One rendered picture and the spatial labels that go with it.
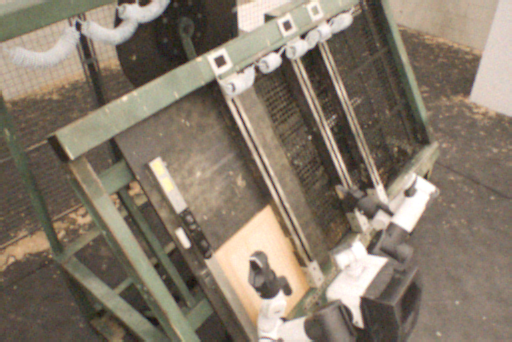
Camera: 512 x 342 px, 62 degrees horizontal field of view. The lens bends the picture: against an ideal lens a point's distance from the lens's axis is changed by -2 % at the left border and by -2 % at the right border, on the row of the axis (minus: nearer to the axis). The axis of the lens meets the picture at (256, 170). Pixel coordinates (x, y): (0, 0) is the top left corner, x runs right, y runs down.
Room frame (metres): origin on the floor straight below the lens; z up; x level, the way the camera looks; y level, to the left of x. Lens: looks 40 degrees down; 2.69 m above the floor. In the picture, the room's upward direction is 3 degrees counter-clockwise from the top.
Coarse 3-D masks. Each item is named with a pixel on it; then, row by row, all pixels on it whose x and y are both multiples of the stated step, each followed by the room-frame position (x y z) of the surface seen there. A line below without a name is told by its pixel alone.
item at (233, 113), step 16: (224, 80) 1.56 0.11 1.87; (224, 96) 1.56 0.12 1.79; (224, 112) 1.56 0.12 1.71; (240, 112) 1.55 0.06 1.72; (240, 128) 1.51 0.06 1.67; (240, 144) 1.51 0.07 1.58; (256, 144) 1.50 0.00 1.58; (256, 160) 1.46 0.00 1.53; (256, 176) 1.46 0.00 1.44; (272, 176) 1.45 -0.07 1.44; (272, 192) 1.40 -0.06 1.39; (272, 208) 1.40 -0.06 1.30; (288, 208) 1.40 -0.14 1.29; (288, 224) 1.35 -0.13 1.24; (304, 240) 1.34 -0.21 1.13; (304, 256) 1.29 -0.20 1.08; (304, 272) 1.27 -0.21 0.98; (320, 272) 1.28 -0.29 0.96
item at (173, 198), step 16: (160, 160) 1.26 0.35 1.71; (160, 176) 1.22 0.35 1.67; (176, 192) 1.21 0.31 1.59; (176, 208) 1.17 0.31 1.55; (192, 240) 1.12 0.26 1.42; (224, 272) 1.09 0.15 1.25; (224, 288) 1.04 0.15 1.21; (240, 304) 1.03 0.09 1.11; (240, 320) 0.98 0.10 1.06; (256, 336) 0.96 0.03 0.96
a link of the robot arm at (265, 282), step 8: (256, 256) 0.89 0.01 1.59; (264, 256) 0.88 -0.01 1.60; (264, 264) 0.86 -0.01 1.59; (256, 272) 0.84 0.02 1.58; (264, 272) 0.83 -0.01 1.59; (272, 272) 0.88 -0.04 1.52; (248, 280) 0.81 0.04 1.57; (256, 280) 0.81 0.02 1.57; (264, 280) 0.80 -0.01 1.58; (272, 280) 0.85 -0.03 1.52; (256, 288) 0.79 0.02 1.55; (264, 288) 0.81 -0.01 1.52; (272, 288) 0.83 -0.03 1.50; (264, 296) 0.82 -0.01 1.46
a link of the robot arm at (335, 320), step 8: (336, 312) 0.81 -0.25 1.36; (304, 320) 0.84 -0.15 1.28; (312, 320) 0.82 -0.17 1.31; (320, 320) 0.79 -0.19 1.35; (328, 320) 0.79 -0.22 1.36; (336, 320) 0.79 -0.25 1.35; (304, 328) 0.81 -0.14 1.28; (312, 328) 0.79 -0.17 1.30; (320, 328) 0.78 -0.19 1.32; (328, 328) 0.77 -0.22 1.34; (336, 328) 0.77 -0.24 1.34; (344, 328) 0.77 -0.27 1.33; (312, 336) 0.78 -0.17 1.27; (320, 336) 0.77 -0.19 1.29; (328, 336) 0.75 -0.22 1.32; (336, 336) 0.75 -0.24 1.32; (344, 336) 0.75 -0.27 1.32
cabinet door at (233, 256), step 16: (256, 224) 1.31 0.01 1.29; (272, 224) 1.36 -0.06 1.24; (240, 240) 1.23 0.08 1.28; (256, 240) 1.27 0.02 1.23; (272, 240) 1.31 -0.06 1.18; (224, 256) 1.15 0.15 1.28; (240, 256) 1.19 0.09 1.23; (272, 256) 1.26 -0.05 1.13; (288, 256) 1.30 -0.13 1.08; (240, 272) 1.14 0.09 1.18; (288, 272) 1.25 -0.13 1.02; (240, 288) 1.09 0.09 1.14; (304, 288) 1.23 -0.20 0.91; (256, 304) 1.08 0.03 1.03; (288, 304) 1.14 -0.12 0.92; (256, 320) 1.03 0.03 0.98
